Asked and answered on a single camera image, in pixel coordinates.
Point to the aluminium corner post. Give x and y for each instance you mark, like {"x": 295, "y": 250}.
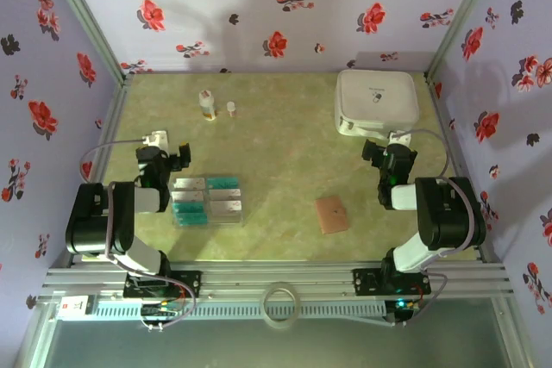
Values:
{"x": 82, "y": 14}
{"x": 461, "y": 14}

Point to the tall white medicine bottle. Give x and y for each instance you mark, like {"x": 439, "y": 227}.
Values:
{"x": 207, "y": 105}

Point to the white box with red label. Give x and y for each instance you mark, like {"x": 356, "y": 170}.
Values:
{"x": 75, "y": 307}

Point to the white zip medicine pouch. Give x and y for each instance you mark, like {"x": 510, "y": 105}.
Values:
{"x": 377, "y": 101}

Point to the green circuit board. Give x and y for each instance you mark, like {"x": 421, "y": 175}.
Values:
{"x": 161, "y": 311}

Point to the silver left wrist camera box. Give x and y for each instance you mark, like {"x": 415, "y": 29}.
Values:
{"x": 156, "y": 139}

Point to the clear acrylic card display stand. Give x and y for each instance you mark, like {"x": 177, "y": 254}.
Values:
{"x": 207, "y": 225}

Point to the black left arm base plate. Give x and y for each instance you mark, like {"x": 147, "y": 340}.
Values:
{"x": 190, "y": 284}

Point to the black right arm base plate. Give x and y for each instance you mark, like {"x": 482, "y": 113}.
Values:
{"x": 366, "y": 282}

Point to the small white medicine bottle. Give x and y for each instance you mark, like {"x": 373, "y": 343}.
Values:
{"x": 231, "y": 109}

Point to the aluminium frame rail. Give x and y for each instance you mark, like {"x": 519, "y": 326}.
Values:
{"x": 276, "y": 275}

